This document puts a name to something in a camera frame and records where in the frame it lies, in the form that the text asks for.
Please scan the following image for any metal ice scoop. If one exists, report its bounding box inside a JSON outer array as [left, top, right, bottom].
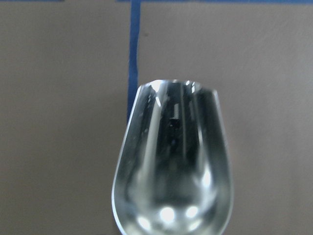
[[112, 80, 233, 235]]

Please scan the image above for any blue tape strip lengthwise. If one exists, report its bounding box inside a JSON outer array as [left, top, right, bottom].
[[127, 0, 141, 120]]

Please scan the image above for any blue tape strip crosswise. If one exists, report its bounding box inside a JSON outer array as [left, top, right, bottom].
[[141, 0, 313, 4]]

